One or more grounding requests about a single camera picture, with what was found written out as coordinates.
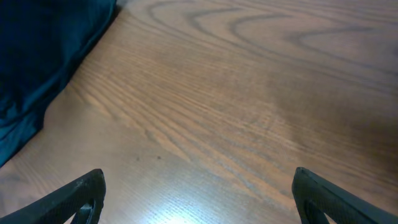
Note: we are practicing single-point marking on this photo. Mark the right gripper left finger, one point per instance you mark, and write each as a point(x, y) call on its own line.
point(82, 200)

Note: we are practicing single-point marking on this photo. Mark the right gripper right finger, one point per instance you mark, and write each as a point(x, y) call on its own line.
point(317, 200)

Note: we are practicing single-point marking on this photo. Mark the navy blue shorts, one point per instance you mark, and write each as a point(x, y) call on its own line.
point(43, 42)

